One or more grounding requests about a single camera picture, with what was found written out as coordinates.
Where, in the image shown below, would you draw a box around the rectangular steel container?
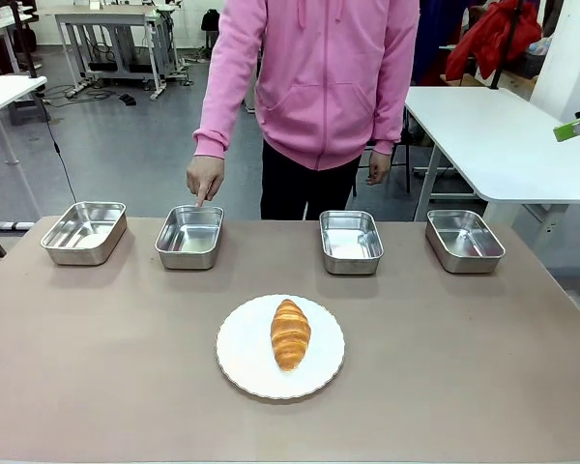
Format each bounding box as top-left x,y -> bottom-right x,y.
40,201 -> 128,267
154,204 -> 225,271
319,210 -> 385,276
424,209 -> 507,275

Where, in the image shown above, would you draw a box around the person's left hand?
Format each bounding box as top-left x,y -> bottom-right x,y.
365,150 -> 392,187

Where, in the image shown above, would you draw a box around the person's right hand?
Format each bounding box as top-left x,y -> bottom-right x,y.
186,155 -> 225,210

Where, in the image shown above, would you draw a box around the white side table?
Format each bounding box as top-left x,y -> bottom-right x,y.
403,86 -> 580,223

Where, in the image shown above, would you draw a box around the black pole stand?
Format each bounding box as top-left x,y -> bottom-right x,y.
490,0 -> 524,92

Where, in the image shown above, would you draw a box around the red jacket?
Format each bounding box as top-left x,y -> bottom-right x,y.
445,0 -> 543,83

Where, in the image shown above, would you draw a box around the pink zip hoodie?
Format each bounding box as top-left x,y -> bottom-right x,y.
193,0 -> 421,171

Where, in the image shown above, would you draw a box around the black trousers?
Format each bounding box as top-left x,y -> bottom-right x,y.
260,138 -> 363,222

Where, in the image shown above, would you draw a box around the golden brown croissant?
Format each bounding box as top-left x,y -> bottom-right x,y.
270,298 -> 312,372

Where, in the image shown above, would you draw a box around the white scalloped plate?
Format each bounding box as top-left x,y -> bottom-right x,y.
216,294 -> 346,400

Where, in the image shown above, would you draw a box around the grey workbench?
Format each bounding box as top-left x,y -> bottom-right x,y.
52,4 -> 181,102

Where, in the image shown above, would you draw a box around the white desk with pole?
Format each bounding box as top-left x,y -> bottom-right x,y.
0,74 -> 48,218

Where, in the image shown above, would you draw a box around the black hanging cable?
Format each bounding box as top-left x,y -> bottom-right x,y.
37,91 -> 78,204

